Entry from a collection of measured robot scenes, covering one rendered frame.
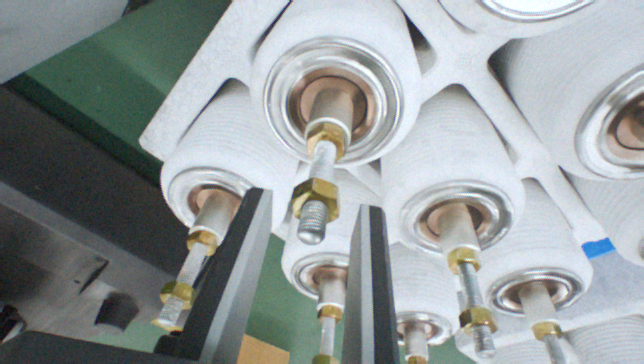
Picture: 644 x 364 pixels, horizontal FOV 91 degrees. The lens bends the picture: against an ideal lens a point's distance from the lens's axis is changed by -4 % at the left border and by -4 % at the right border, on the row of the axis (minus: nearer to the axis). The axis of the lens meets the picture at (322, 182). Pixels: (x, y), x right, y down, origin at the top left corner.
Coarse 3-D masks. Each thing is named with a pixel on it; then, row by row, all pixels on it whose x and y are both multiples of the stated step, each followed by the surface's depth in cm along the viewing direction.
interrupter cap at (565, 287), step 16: (512, 272) 26; (528, 272) 25; (544, 272) 25; (560, 272) 24; (496, 288) 27; (512, 288) 27; (560, 288) 26; (576, 288) 26; (496, 304) 29; (512, 304) 28; (560, 304) 28
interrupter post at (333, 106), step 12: (324, 96) 17; (336, 96) 17; (348, 96) 17; (312, 108) 17; (324, 108) 16; (336, 108) 16; (348, 108) 16; (312, 120) 15; (324, 120) 15; (336, 120) 15; (348, 120) 16; (348, 132) 15; (348, 144) 16
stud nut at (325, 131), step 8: (320, 128) 15; (328, 128) 15; (336, 128) 15; (312, 136) 15; (320, 136) 15; (328, 136) 14; (336, 136) 14; (344, 136) 15; (312, 144) 15; (336, 144) 15; (344, 144) 15; (312, 152) 15; (336, 152) 15; (344, 152) 15; (336, 160) 15
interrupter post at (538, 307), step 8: (528, 288) 27; (536, 288) 26; (544, 288) 26; (520, 296) 27; (528, 296) 26; (536, 296) 26; (544, 296) 26; (528, 304) 26; (536, 304) 25; (544, 304) 25; (552, 304) 25; (528, 312) 26; (536, 312) 25; (544, 312) 25; (552, 312) 25; (528, 320) 26; (536, 320) 25; (544, 320) 24; (552, 320) 24
